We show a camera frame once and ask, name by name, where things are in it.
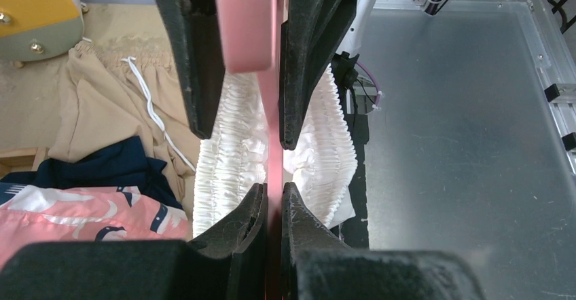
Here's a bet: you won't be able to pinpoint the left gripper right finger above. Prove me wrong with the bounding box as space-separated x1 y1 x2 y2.
281 183 350 262

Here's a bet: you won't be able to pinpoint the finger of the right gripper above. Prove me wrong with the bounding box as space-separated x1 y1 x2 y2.
155 0 226 139
278 0 357 150

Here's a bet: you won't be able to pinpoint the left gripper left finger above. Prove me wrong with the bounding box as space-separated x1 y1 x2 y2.
189 183 268 260

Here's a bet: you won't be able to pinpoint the pink wooden hanger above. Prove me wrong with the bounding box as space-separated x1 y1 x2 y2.
215 0 284 299

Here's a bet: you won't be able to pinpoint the white shorts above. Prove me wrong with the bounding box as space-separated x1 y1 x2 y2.
192 69 355 236

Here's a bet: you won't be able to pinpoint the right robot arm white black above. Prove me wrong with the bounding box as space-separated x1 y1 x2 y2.
155 0 376 150

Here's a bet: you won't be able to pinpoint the beige shorts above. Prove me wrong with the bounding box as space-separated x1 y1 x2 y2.
49 41 200 200

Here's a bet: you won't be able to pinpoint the navy blue shorts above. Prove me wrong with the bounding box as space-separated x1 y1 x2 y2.
1 136 182 209

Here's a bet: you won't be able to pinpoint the pink shark print shorts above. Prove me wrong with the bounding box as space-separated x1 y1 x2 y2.
1 183 192 265

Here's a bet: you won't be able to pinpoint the round white drawer cabinet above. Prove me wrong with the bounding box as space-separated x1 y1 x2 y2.
1 0 86 63

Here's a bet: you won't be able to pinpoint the wooden clothes rack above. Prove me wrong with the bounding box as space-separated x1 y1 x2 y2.
1 147 48 178

